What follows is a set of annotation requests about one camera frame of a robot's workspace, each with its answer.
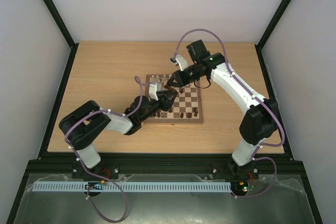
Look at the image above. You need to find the black aluminium frame rail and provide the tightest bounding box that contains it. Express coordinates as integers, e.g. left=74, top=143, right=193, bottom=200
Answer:
left=24, top=153, right=307, bottom=180

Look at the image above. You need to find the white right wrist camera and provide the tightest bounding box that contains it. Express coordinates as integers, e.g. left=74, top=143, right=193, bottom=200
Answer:
left=170, top=55, right=188, bottom=71

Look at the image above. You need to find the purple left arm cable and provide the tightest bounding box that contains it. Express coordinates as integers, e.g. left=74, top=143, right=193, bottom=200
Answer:
left=64, top=76, right=144, bottom=221

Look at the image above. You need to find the light blue slotted cable duct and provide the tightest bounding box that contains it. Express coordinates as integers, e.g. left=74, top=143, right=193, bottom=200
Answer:
left=32, top=182, right=232, bottom=193

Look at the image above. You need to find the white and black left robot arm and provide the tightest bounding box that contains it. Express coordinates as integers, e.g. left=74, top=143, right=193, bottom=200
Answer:
left=59, top=89, right=178, bottom=169

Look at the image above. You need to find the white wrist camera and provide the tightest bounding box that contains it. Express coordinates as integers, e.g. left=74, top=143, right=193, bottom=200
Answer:
left=149, top=81, right=162, bottom=101
left=170, top=55, right=188, bottom=71

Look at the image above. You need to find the wooden chessboard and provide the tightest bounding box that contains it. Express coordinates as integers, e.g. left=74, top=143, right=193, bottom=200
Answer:
left=144, top=82, right=203, bottom=124

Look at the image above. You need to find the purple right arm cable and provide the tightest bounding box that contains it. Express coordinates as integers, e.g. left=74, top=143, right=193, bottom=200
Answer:
left=172, top=28, right=286, bottom=198

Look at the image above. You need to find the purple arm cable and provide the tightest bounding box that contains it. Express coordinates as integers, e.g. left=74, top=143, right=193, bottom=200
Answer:
left=64, top=76, right=144, bottom=221
left=172, top=28, right=286, bottom=198

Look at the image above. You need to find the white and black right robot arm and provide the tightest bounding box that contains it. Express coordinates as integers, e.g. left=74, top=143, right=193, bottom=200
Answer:
left=167, top=40, right=279, bottom=178

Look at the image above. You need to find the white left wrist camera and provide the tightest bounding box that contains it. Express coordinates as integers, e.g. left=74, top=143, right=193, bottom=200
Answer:
left=149, top=81, right=162, bottom=101

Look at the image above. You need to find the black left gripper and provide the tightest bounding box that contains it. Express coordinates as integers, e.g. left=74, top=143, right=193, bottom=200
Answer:
left=140, top=90, right=178, bottom=123

